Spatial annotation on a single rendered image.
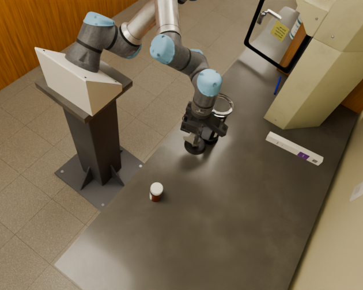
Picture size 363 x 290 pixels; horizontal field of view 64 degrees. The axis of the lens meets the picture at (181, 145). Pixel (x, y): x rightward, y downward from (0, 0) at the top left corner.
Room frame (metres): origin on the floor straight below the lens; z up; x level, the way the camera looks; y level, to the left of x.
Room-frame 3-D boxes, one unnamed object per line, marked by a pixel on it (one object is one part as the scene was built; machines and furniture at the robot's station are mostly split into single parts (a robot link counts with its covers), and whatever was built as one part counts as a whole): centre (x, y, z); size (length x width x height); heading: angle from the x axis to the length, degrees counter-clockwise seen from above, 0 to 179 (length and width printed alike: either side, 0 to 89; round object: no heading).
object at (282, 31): (1.34, -0.32, 1.19); 0.30 x 0.01 x 0.40; 59
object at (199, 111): (0.66, -0.03, 1.26); 0.08 x 0.08 x 0.05
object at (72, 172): (0.91, 0.52, 0.45); 0.48 x 0.48 x 0.90; 66
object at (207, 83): (0.67, -0.03, 1.34); 0.09 x 0.08 x 0.11; 29
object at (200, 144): (0.66, -0.06, 1.02); 0.09 x 0.09 x 0.07
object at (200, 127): (0.67, -0.03, 1.18); 0.09 x 0.08 x 0.12; 84
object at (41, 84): (0.91, 0.52, 0.92); 0.32 x 0.32 x 0.04; 66
